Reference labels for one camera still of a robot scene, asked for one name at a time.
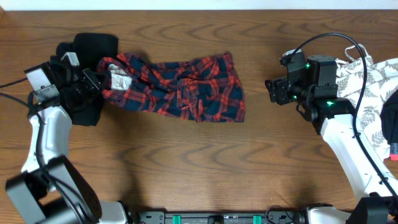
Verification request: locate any black folded garment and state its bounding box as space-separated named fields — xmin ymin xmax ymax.
xmin=48 ymin=33 xmax=119 ymax=126

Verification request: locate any red navy plaid shirt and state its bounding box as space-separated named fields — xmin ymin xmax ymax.
xmin=97 ymin=52 xmax=246 ymax=123

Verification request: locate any dark navy garment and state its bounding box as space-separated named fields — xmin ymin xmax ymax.
xmin=381 ymin=91 xmax=397 ymax=144

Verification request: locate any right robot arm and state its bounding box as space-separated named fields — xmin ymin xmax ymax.
xmin=265 ymin=53 xmax=397 ymax=223

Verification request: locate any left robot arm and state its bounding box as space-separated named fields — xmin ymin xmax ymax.
xmin=6 ymin=58 xmax=132 ymax=223

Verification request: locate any white fern print cloth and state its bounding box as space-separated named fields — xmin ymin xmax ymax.
xmin=335 ymin=45 xmax=397 ymax=160

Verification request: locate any red object at edge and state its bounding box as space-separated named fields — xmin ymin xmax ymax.
xmin=389 ymin=143 xmax=398 ymax=161

